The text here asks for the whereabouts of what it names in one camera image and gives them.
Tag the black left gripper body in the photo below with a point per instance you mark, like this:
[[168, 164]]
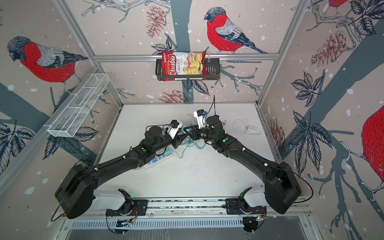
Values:
[[166, 140]]

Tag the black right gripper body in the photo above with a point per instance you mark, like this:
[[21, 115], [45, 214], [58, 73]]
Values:
[[203, 134]]

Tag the white blue power strip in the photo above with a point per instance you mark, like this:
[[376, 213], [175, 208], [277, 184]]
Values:
[[159, 159]]

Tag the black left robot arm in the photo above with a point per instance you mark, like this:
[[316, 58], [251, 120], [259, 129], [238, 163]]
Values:
[[76, 193]]

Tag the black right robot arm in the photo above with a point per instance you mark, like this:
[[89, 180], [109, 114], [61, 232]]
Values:
[[281, 186]]

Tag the red chips bag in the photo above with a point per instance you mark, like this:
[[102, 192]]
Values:
[[176, 64]]

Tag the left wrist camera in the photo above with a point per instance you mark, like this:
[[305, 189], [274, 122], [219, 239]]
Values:
[[175, 126]]

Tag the white charger adapter with cable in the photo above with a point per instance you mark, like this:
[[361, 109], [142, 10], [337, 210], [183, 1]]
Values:
[[242, 126]]

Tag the black wall basket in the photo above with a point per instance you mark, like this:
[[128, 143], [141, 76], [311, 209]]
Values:
[[212, 68]]

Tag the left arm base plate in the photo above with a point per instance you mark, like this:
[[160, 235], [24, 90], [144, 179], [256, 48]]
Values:
[[135, 208]]

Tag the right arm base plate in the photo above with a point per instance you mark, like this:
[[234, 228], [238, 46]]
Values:
[[240, 207]]

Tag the aluminium front rail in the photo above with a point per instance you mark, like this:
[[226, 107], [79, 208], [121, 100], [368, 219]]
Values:
[[174, 206]]

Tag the white wire wall basket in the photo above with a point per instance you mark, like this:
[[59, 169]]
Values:
[[71, 118]]

